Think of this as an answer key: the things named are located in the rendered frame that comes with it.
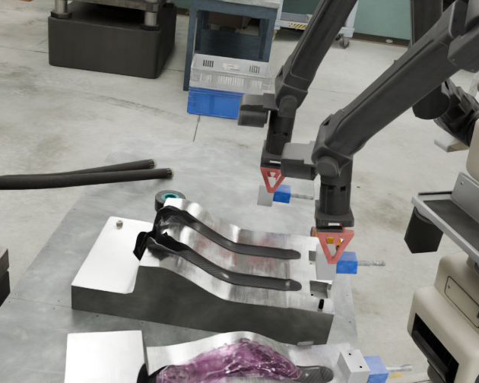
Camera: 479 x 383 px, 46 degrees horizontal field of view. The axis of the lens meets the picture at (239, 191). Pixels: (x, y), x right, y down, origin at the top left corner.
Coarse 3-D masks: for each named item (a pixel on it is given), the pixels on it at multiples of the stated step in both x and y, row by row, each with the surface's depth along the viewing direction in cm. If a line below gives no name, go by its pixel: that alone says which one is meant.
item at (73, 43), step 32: (64, 0) 466; (96, 0) 462; (128, 0) 464; (160, 0) 481; (64, 32) 472; (96, 32) 471; (128, 32) 471; (160, 32) 477; (64, 64) 485; (96, 64) 484; (128, 64) 483; (160, 64) 502
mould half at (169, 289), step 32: (128, 224) 129; (224, 224) 128; (96, 256) 117; (128, 256) 119; (160, 256) 108; (224, 256) 118; (256, 256) 121; (96, 288) 109; (128, 288) 109; (160, 288) 107; (192, 288) 106; (224, 288) 109; (256, 288) 111; (160, 320) 111; (192, 320) 110; (224, 320) 109; (256, 320) 109; (288, 320) 108; (320, 320) 107
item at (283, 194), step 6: (270, 180) 135; (264, 186) 133; (282, 186) 136; (288, 186) 137; (264, 192) 134; (276, 192) 134; (282, 192) 134; (288, 192) 134; (258, 198) 135; (264, 198) 134; (270, 198) 134; (276, 198) 134; (282, 198) 134; (288, 198) 134; (306, 198) 136; (312, 198) 135; (258, 204) 135; (264, 204) 135; (270, 204) 135
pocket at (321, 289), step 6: (312, 282) 115; (318, 282) 115; (324, 282) 115; (312, 288) 116; (318, 288) 116; (324, 288) 115; (330, 288) 115; (312, 294) 115; (318, 294) 115; (324, 294) 116; (330, 294) 114
